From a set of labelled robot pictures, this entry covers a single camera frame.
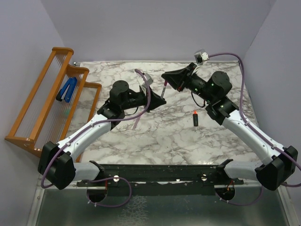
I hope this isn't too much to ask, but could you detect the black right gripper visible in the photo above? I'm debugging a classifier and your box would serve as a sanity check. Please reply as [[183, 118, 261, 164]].
[[161, 64, 214, 104]]

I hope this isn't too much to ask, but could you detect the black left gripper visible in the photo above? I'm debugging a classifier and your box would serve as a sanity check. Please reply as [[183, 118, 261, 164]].
[[121, 85, 166, 112]]

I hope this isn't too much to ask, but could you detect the pink highlighter pen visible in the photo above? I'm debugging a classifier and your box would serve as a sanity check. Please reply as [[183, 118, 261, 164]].
[[132, 116, 141, 129]]

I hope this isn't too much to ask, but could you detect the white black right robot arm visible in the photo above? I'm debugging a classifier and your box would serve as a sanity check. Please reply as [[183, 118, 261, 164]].
[[161, 63, 298, 191]]

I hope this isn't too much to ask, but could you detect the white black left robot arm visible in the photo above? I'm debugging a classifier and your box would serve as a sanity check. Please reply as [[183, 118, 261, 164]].
[[38, 80, 166, 190]]

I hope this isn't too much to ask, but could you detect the black orange highlighter pen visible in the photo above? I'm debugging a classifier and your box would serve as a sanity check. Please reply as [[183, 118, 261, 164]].
[[193, 111, 198, 127]]

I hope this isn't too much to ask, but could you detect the green object in rack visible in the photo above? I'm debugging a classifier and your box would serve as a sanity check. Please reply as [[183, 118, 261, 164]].
[[63, 109, 70, 117]]

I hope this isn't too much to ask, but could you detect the blue stapler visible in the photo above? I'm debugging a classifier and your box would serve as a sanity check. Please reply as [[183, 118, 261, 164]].
[[55, 77, 78, 103]]

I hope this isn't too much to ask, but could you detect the orange wooden rack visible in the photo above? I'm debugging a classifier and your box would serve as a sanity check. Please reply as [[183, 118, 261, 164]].
[[5, 47, 102, 157]]

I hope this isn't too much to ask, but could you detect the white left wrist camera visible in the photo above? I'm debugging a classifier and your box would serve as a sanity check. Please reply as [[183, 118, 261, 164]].
[[138, 73, 153, 89]]

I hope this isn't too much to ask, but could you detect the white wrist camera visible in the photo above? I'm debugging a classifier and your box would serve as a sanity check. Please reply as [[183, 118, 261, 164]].
[[138, 73, 153, 89], [194, 49, 209, 65]]

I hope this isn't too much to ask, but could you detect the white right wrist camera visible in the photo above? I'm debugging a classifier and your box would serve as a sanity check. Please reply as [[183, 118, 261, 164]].
[[194, 49, 209, 65]]

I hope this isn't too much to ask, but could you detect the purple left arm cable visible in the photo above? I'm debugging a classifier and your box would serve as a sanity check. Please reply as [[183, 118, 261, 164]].
[[40, 69, 152, 208]]

